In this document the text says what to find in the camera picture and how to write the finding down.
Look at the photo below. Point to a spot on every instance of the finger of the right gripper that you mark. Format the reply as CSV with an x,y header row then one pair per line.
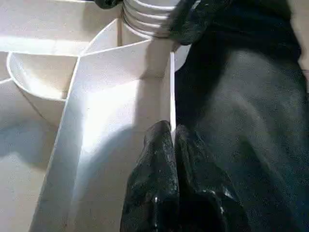
x,y
190,21
108,3

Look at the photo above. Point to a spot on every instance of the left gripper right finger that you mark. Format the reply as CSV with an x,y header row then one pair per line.
x,y
205,198

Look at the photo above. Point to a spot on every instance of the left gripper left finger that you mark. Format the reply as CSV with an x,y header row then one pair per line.
x,y
154,188

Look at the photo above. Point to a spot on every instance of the white plastic table leg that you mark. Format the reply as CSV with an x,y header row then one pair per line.
x,y
147,21

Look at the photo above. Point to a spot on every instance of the white plastic table top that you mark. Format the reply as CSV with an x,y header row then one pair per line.
x,y
96,108

